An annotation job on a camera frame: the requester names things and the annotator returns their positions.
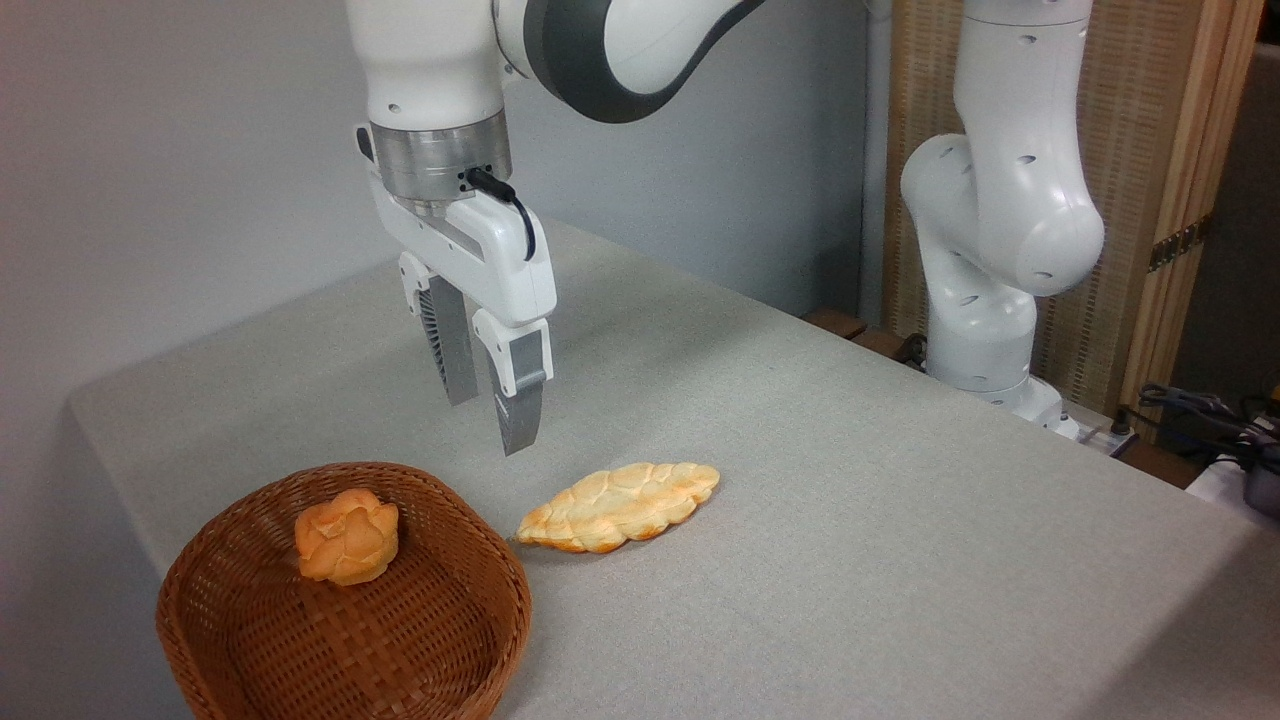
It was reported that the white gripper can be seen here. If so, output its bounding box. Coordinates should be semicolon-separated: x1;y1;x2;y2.
366;172;559;457

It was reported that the long braided bread loaf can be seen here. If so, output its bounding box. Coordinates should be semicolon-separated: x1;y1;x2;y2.
515;461;721;554

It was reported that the round golden bread roll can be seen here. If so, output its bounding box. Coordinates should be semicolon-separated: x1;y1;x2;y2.
294;488;401;587

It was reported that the brown wicker basket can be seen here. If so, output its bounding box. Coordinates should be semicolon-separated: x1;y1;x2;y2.
155;461;533;720

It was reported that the brown wooden block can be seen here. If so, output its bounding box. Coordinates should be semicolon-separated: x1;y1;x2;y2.
803;308;869;341

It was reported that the grey tablecloth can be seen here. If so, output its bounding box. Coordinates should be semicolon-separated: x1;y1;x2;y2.
65;218;1280;720

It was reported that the wooden bamboo folding screen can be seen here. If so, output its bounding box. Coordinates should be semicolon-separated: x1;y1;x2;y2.
880;0;1266;416

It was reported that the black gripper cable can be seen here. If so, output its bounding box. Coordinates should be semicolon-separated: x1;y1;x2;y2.
465;166;538;263

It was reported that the black cable bundle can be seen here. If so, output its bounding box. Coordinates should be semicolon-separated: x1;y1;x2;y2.
1135;383;1280;471

